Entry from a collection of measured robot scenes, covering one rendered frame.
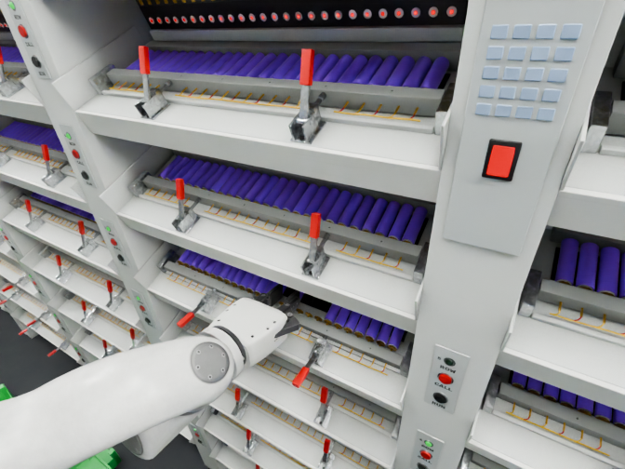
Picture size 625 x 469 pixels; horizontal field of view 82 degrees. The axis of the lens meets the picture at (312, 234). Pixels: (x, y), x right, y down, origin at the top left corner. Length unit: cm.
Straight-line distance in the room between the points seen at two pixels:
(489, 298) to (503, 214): 10
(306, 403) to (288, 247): 40
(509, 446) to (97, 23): 91
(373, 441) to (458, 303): 45
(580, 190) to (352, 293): 28
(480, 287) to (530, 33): 23
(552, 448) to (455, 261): 34
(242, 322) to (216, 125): 29
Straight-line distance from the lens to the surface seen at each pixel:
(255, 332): 56
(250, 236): 60
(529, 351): 48
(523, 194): 35
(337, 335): 65
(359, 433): 82
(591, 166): 38
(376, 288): 50
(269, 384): 89
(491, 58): 33
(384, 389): 64
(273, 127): 46
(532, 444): 65
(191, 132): 53
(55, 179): 102
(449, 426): 62
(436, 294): 44
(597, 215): 38
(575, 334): 50
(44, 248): 157
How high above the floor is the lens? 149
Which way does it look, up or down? 34 degrees down
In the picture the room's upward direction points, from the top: 3 degrees counter-clockwise
